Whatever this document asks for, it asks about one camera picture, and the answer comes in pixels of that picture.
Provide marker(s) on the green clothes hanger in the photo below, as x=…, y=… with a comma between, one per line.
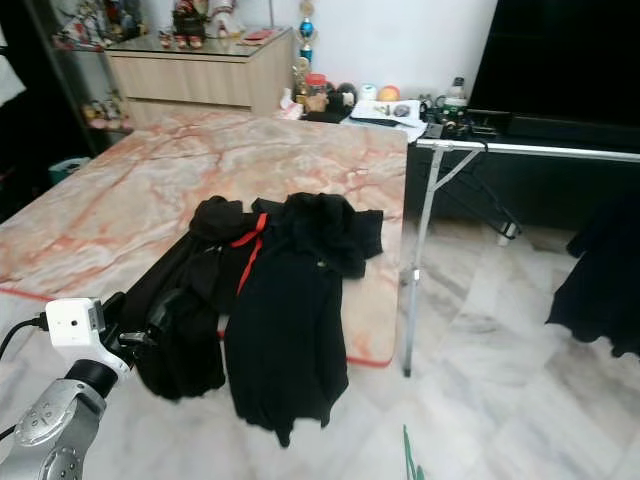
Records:
x=408, y=458

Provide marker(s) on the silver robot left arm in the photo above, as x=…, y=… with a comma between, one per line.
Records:
x=60, y=430

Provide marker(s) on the black clothes hanger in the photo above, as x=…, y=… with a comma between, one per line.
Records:
x=512, y=225

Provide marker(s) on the teal plastic bin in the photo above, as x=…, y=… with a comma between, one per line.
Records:
x=68, y=173

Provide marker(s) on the black display shelf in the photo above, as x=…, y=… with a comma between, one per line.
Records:
x=35, y=130

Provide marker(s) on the light wooden cabinet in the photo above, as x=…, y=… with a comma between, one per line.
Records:
x=200, y=80

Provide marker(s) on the pink tissue pack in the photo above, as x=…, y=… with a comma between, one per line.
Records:
x=289, y=105

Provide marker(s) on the glass jar red lid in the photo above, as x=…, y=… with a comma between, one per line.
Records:
x=316, y=95

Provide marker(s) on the black mouse plush toy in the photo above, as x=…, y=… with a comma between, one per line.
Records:
x=342, y=96

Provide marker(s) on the dark figurine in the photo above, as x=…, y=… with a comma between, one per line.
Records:
x=190, y=22

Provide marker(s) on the white figurine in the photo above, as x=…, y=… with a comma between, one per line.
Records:
x=224, y=16

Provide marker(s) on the white blue round toy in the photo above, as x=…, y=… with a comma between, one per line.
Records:
x=368, y=92

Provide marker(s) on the white paper stack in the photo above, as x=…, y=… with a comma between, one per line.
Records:
x=390, y=114

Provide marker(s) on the gold trophy blue ball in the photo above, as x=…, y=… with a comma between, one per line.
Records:
x=306, y=30

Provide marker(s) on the orange red round toy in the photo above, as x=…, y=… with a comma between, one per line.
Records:
x=388, y=93

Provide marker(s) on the black computer mouse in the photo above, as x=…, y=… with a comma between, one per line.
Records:
x=402, y=108

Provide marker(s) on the black remote control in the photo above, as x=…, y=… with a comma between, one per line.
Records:
x=442, y=125

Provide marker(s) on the clear bottle green label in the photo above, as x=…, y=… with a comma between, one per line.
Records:
x=457, y=93

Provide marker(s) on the silver clothes rack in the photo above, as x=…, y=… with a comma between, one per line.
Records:
x=540, y=150

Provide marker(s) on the black tv console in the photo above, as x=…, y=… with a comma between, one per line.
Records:
x=560, y=190

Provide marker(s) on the navy t-shirt white print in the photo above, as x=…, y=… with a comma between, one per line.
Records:
x=600, y=290

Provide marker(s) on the black television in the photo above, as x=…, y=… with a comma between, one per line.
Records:
x=560, y=55

